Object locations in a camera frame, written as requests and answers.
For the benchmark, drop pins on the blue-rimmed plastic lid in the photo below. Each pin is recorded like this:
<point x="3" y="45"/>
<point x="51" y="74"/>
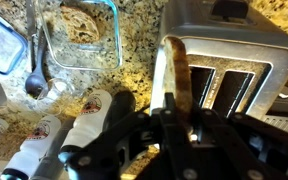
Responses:
<point x="0" y="43"/>

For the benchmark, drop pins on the white bottle with logo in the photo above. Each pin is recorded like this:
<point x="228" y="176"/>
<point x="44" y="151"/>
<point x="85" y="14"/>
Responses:
<point x="90" y="116"/>
<point x="34" y="146"/>

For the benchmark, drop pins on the black cylindrical bottle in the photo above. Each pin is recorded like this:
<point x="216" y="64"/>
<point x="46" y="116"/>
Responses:
<point x="120" y="106"/>

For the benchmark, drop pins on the rectangular glass bowl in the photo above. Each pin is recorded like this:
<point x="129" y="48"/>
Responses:
<point x="84" y="56"/>

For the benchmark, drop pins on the black countertop grill appliance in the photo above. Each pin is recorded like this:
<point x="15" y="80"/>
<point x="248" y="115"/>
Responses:
<point x="284" y="116"/>

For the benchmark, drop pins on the dark metal spoon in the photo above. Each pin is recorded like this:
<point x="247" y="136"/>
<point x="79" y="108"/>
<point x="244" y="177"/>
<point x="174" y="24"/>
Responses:
<point x="35" y="85"/>

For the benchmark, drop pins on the brown bread slice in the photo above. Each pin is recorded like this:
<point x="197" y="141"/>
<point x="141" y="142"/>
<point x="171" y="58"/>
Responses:
<point x="80" y="25"/>
<point x="179" y="73"/>

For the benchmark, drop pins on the stainless steel two-slot toaster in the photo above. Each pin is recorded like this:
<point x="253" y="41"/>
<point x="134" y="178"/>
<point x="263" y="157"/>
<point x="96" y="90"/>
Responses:
<point x="234" y="43"/>

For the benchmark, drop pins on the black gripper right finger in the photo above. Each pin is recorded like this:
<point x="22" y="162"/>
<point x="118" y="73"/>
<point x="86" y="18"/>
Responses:
<point x="244" y="146"/>

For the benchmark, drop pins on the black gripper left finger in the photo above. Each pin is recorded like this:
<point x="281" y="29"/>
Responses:
<point x="117" y="150"/>

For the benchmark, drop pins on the small clear glass cup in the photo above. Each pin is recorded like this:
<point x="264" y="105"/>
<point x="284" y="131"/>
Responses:
<point x="57" y="95"/>

